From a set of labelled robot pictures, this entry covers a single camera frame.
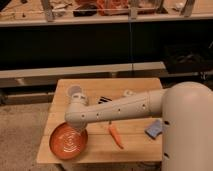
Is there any orange ceramic bowl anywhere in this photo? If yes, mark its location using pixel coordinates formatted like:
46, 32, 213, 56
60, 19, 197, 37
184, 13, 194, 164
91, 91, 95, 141
49, 122, 88, 160

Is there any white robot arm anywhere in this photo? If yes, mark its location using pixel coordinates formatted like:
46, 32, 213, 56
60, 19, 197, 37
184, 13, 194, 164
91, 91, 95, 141
65, 82, 213, 171

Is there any black rectangular box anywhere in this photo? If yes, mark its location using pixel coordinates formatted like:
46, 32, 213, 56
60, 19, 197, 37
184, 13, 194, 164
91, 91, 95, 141
98, 96, 112, 104

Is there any white tube bottle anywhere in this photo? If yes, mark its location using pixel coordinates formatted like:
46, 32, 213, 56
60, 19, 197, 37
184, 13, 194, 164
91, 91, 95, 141
123, 90, 135, 97

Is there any translucent plastic cup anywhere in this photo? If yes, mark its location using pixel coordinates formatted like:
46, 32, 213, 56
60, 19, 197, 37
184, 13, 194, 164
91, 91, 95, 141
67, 85, 82, 99

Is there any orange carrot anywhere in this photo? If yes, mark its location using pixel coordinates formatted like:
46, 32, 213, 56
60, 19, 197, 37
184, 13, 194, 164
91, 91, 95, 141
108, 122, 124, 149

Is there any wooden table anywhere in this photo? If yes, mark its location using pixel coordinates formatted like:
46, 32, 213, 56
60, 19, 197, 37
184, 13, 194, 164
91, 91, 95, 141
37, 78, 162, 164

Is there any blue sponge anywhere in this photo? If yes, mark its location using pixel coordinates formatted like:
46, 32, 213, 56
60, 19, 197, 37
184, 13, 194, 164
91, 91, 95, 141
145, 119, 162, 139

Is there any long metal shelf beam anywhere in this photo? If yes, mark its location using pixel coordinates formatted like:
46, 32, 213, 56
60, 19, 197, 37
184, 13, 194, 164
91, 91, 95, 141
0, 62, 166, 88

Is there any orange object on shelf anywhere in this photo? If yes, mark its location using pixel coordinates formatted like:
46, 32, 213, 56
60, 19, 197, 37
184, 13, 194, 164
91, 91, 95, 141
97, 0, 129, 16

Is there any black bin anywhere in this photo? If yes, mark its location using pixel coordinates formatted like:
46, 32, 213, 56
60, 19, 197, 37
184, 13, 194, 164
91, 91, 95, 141
163, 44, 213, 73

